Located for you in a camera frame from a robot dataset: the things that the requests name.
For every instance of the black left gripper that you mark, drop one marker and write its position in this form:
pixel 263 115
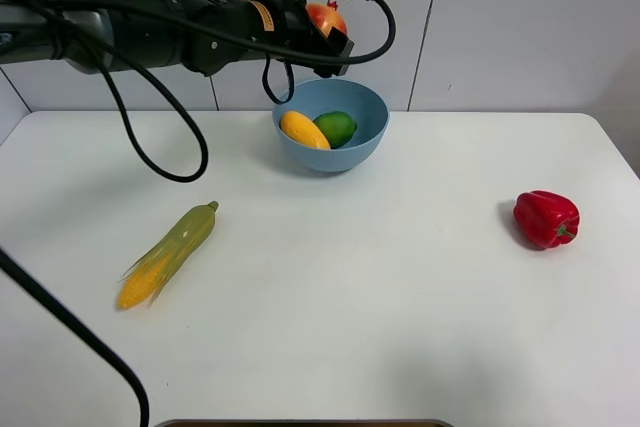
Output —
pixel 287 25

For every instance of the red pomegranate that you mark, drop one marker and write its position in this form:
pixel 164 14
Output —
pixel 327 17

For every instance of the green lime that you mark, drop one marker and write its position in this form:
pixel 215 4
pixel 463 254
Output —
pixel 337 127

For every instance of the yellow mango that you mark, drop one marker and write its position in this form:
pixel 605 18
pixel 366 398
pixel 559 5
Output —
pixel 303 130

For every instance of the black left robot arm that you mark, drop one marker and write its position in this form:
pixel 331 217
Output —
pixel 204 36

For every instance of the blue plastic bowl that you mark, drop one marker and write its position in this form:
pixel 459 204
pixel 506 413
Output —
pixel 315 97

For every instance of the red bell pepper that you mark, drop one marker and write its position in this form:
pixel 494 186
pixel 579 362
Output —
pixel 548 220

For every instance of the corn cob with husk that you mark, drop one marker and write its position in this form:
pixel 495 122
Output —
pixel 147 277

